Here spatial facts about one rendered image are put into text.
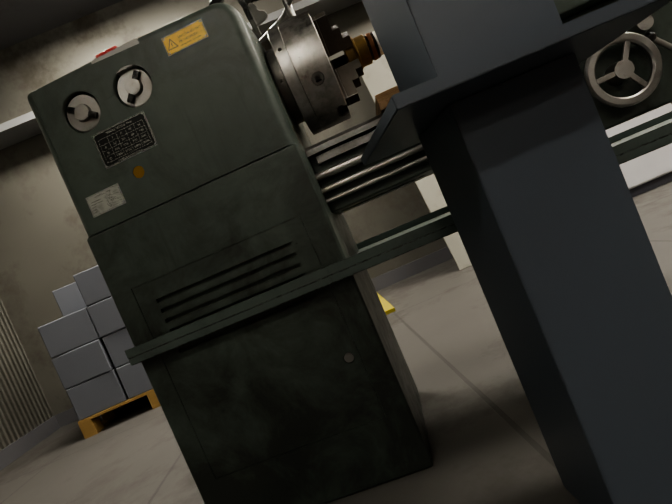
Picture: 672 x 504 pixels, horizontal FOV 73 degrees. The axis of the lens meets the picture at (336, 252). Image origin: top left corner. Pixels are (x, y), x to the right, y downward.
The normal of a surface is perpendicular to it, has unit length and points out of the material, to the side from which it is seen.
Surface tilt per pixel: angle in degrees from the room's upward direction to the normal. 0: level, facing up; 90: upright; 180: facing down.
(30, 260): 90
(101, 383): 90
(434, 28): 90
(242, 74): 90
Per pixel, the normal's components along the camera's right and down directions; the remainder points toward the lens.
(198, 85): -0.10, 0.08
